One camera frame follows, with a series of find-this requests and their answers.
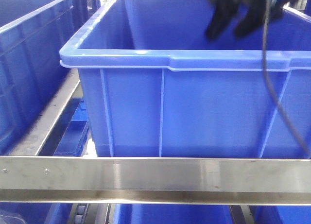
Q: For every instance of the blue crate lower shelf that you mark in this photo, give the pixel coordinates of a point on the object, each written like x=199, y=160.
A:
x=171, y=214

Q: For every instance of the blue plastic crate left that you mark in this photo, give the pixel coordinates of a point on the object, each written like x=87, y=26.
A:
x=32, y=32

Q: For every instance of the stainless steel shelf rail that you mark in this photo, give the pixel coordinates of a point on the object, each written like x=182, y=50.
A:
x=158, y=180

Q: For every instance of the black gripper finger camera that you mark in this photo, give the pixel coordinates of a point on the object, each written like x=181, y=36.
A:
x=253, y=19
x=222, y=17

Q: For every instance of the steel side rail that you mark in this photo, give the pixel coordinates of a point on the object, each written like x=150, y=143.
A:
x=42, y=129

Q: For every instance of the blue plastic crate centre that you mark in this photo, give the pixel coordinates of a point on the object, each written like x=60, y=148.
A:
x=155, y=86

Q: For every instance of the blue plastic crate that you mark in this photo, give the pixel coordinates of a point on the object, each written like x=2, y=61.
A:
x=155, y=86
x=32, y=32

